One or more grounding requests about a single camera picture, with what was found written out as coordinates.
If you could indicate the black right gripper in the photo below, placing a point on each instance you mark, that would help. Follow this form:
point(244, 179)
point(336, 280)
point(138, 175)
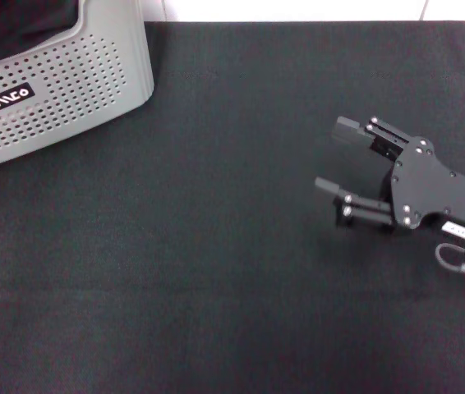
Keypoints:
point(429, 184)

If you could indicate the black tablecloth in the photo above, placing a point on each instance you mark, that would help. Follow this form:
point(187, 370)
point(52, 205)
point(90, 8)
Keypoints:
point(199, 267)

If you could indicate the grey perforated storage box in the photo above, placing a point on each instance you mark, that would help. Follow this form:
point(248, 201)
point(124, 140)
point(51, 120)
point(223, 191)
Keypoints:
point(88, 78)

